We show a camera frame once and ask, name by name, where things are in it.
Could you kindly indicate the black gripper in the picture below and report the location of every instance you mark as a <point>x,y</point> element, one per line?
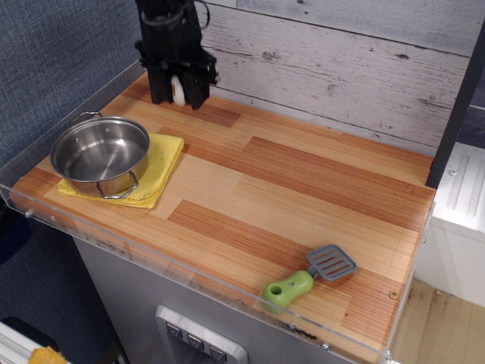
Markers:
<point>176,48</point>

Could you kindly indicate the plush sushi roll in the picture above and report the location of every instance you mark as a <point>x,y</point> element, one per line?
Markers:
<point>178,94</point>

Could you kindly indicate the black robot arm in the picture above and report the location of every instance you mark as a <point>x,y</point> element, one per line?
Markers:
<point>180,71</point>

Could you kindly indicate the yellow folded cloth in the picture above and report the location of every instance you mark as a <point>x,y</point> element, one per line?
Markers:
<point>162,157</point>

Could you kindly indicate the stainless steel pot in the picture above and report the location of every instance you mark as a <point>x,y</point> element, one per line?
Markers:
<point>102,156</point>

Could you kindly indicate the clear acrylic table guard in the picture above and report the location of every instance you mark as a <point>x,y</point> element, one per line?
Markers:
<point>250,195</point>

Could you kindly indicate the green grey toy spatula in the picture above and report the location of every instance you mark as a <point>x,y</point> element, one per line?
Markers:
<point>329,262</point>

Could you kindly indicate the grey cabinet with dispenser panel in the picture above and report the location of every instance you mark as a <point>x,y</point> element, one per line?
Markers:
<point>158,320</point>

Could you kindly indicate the yellow black object bottom left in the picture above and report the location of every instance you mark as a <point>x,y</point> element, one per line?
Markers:
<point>39,356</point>

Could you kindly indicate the white ribbed side unit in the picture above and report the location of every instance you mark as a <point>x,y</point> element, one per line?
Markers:
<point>451,257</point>

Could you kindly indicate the dark left frame post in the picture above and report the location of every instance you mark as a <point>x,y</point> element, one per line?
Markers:
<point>142,8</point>

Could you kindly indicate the dark frame post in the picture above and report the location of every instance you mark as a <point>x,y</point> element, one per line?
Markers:
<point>462,102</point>
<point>142,8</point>

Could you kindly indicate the dark right frame post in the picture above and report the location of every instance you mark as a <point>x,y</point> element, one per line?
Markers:
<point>462,102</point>

